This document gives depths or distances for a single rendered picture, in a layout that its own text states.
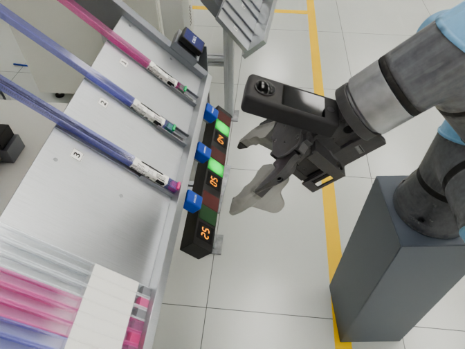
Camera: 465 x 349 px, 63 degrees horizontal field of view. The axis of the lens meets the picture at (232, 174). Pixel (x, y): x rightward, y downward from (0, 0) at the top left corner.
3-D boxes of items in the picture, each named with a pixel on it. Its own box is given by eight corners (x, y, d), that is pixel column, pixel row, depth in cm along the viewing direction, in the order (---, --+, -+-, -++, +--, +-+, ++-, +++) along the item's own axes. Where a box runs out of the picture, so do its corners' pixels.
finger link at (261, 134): (258, 163, 62) (297, 162, 54) (232, 144, 59) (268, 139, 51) (266, 147, 63) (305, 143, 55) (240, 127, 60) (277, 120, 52)
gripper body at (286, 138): (308, 197, 51) (391, 154, 44) (264, 163, 47) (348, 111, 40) (306, 156, 56) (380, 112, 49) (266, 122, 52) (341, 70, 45)
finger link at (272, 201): (261, 240, 51) (308, 189, 49) (229, 221, 48) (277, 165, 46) (254, 228, 54) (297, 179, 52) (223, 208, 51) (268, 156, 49)
